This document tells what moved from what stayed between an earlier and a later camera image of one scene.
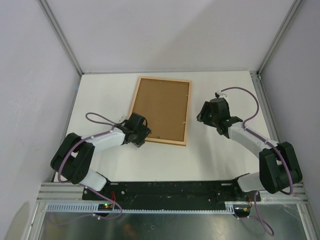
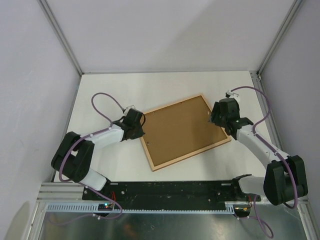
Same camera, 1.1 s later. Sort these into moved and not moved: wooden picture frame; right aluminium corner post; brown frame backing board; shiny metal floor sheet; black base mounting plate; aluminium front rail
Moved: brown frame backing board; wooden picture frame
Not moved: right aluminium corner post; black base mounting plate; aluminium front rail; shiny metal floor sheet
